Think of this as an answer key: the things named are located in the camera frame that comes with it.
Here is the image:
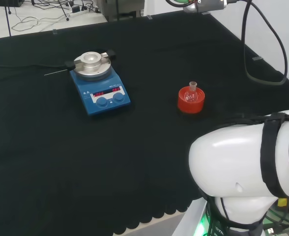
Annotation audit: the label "clear round-bottom glass flask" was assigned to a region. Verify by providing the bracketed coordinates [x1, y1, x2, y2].
[185, 81, 199, 103]

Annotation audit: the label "blue-base heater with steel top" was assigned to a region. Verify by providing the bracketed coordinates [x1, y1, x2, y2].
[64, 49, 132, 118]

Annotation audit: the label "black bench cloth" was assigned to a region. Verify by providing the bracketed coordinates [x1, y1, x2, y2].
[0, 9, 289, 236]

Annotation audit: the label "thin metal probe rod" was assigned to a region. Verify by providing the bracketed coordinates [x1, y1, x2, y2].
[44, 69, 69, 77]

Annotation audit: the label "grey metal cabinet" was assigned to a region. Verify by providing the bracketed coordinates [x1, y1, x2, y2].
[96, 0, 145, 23]

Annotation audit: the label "white power strip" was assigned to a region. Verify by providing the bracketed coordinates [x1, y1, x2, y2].
[69, 5, 96, 17]

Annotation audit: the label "black tripod leg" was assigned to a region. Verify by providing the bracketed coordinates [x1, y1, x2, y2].
[58, 0, 70, 21]

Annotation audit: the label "dark blue pole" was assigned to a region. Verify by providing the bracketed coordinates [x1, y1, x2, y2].
[4, 0, 12, 37]

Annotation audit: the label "black box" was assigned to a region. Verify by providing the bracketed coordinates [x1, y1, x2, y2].
[0, 0, 25, 7]

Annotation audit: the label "red flask support ring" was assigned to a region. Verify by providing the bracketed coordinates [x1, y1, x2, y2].
[177, 86, 206, 115]

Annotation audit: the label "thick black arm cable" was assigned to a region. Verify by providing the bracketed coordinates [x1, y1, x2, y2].
[241, 0, 289, 87]

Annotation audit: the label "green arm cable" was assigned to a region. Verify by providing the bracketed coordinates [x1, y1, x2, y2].
[168, 0, 193, 6]

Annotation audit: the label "black heater power cable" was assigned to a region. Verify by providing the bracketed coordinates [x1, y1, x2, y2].
[0, 63, 67, 70]

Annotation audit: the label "tangled floor cables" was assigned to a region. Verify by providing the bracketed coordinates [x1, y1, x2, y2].
[11, 0, 73, 32]

